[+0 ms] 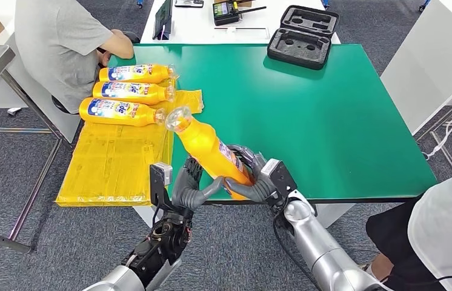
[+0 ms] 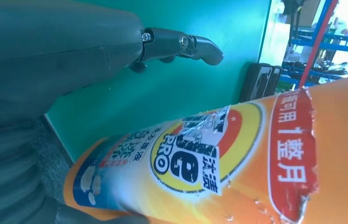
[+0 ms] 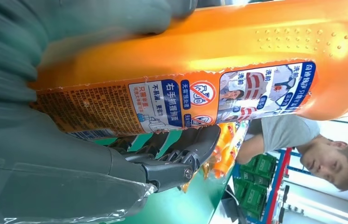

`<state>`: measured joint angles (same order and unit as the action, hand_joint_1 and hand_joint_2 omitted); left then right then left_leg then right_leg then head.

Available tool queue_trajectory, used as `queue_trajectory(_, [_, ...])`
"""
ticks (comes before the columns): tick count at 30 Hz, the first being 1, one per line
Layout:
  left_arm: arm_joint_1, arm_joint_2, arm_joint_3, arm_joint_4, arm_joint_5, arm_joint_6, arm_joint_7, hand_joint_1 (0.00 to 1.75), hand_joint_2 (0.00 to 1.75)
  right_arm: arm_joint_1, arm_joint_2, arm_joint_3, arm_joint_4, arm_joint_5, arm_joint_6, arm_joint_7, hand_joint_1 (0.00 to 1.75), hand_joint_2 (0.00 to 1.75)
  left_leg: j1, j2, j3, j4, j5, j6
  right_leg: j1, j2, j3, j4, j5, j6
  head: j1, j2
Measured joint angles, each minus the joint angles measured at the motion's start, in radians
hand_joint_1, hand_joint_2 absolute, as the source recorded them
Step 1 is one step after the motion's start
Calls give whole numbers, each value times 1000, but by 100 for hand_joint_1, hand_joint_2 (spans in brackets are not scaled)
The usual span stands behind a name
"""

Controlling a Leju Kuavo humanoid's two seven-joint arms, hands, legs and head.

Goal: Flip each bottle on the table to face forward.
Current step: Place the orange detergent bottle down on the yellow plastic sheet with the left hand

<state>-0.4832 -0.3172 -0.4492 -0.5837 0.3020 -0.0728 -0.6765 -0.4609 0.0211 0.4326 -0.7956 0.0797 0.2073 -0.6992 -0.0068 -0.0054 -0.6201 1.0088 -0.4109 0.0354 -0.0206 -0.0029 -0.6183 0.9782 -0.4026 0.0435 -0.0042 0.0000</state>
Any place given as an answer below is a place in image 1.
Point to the white flat strip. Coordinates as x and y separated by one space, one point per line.
242 33

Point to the black tablet on stand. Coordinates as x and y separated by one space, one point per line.
162 18

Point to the black foam case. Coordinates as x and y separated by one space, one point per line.
302 38

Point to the white table with metal legs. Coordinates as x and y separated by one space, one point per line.
422 60

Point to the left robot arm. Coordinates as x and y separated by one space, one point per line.
157 249

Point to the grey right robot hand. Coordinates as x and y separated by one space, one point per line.
258 188

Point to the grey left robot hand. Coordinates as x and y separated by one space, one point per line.
186 192

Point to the seated person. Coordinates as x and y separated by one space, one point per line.
59 52

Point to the yellow plastic sheet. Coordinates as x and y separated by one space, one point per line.
109 160

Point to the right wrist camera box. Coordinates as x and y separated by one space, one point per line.
280 180

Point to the white table leg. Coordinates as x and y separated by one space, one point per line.
330 215
145 217

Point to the black stool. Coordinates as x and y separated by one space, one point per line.
59 106

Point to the small white scrap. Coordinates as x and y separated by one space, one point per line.
14 111

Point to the orange detergent bottle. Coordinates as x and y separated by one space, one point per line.
137 74
202 144
133 94
121 112

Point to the black radio with antenna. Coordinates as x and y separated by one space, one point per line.
226 12

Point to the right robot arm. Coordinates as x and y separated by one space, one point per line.
318 249

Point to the small cardboard box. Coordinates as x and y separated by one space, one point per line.
245 3

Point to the standing person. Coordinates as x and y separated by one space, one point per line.
442 241

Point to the seated person's forearm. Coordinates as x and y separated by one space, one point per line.
117 44

